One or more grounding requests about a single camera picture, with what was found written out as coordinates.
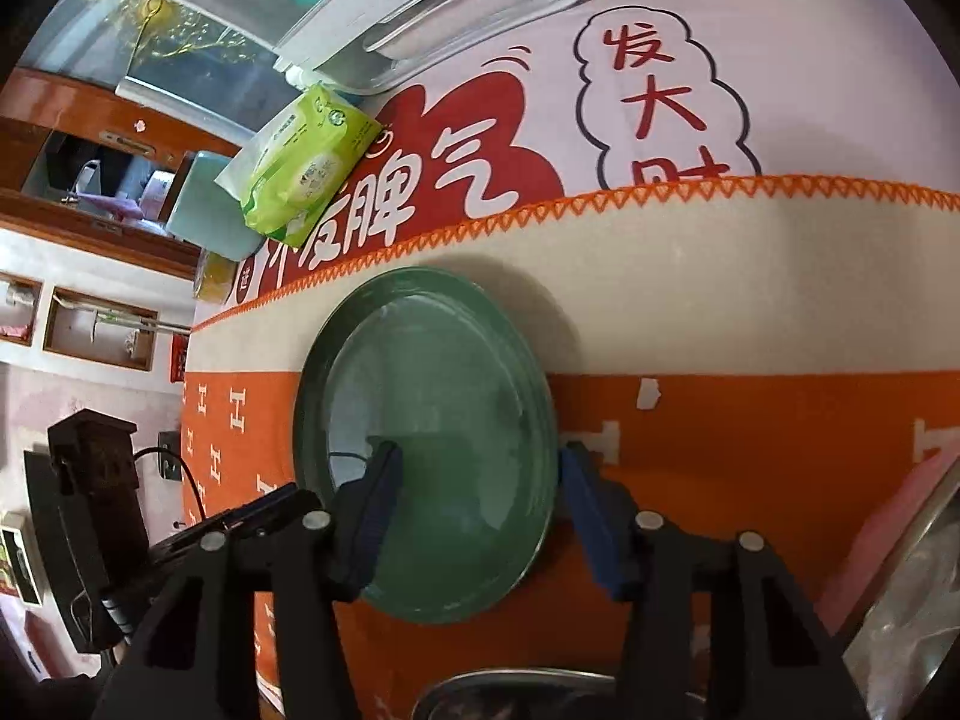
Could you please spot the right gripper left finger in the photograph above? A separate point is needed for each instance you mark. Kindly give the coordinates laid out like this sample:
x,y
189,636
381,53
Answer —
x,y
194,655

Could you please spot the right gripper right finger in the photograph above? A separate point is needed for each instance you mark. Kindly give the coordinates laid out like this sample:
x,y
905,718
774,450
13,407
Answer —
x,y
769,654

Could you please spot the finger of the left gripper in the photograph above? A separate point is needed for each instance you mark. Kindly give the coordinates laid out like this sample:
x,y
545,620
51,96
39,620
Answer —
x,y
267,514

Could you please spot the green plate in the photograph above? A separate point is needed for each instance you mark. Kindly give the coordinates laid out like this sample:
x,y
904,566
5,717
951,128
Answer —
x,y
426,360

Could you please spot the steel bowl on top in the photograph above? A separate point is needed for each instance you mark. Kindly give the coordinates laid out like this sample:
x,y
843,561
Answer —
x,y
898,640

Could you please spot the pink bowl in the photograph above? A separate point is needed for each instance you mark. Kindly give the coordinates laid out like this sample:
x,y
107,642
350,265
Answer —
x,y
850,592

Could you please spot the large steel bowl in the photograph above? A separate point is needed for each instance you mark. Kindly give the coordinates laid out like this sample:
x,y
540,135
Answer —
x,y
520,693

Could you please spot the orange H-pattern blanket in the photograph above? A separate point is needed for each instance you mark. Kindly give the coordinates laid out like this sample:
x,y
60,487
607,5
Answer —
x,y
771,353

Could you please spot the mint green canister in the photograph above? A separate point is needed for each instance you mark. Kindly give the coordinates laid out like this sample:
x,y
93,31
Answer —
x,y
197,210

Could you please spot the green wet wipes pack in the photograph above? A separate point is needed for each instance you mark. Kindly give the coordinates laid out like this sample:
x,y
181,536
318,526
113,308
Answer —
x,y
292,169

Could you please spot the wooden sliding door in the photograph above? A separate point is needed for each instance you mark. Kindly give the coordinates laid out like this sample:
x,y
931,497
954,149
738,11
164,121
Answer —
x,y
139,82

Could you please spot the pink printed tablecloth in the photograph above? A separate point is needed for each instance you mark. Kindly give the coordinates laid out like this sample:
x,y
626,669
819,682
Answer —
x,y
734,162

